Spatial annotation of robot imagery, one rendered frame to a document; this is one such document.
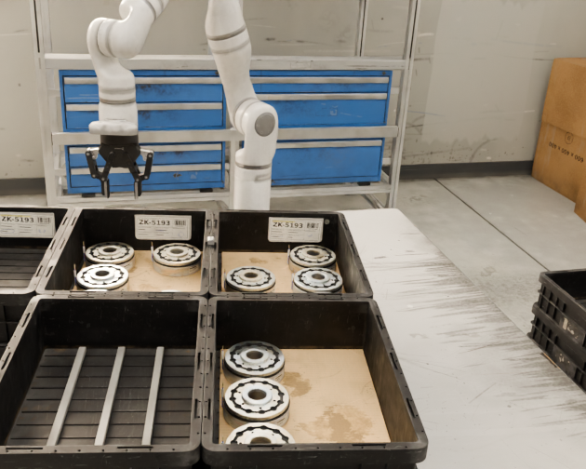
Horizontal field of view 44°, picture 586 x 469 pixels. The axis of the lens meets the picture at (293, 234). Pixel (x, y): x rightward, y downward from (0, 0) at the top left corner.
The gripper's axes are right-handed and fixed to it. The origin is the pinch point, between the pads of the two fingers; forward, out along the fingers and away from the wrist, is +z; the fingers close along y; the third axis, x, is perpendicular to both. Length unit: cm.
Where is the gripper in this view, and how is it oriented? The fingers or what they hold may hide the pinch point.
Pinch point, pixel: (122, 191)
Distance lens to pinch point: 155.1
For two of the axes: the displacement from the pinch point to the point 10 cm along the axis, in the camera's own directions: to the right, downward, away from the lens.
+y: -10.0, -0.2, -0.8
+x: 0.6, 4.1, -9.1
